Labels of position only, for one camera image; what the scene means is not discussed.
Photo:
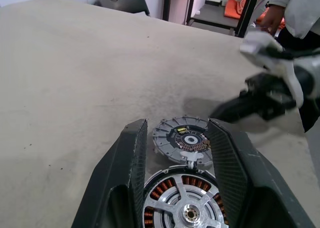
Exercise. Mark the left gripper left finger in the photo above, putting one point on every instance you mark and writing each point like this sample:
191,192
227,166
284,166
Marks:
115,175

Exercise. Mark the black metal rack frame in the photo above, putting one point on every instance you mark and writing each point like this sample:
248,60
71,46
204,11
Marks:
246,17

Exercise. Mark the person in white coat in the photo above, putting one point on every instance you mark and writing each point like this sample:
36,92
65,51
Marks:
305,7

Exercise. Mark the silver spoked rotor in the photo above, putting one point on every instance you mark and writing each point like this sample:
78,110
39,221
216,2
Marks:
185,208

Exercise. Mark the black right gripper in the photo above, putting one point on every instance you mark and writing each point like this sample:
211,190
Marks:
270,97

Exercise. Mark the orange fabric item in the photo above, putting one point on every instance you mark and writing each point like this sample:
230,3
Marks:
233,7

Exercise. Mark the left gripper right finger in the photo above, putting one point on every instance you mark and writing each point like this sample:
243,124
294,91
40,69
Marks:
250,183

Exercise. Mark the motor housing with copper coils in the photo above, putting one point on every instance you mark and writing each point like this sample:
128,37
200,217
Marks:
152,178

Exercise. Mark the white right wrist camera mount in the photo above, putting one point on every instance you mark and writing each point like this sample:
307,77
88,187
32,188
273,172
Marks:
260,45

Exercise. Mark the bystander bare hand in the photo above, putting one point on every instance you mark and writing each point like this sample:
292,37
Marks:
273,18

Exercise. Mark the grey round motor lid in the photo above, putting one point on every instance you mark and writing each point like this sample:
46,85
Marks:
175,127

